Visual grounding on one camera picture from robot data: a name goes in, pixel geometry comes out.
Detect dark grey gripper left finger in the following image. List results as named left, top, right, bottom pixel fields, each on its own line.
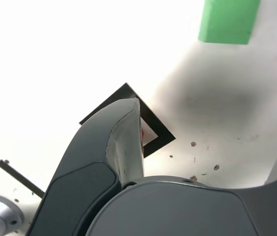
left=27, top=97, right=145, bottom=236

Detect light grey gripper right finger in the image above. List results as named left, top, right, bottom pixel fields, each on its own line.
left=85, top=134, right=277, bottom=236

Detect green cube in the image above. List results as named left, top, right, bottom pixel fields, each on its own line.
left=197, top=0, right=261, bottom=45

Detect black tape square outline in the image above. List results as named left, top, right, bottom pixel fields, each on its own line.
left=79, top=83, right=176, bottom=159

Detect black tape strip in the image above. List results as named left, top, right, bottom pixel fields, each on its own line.
left=0, top=159, right=45, bottom=199

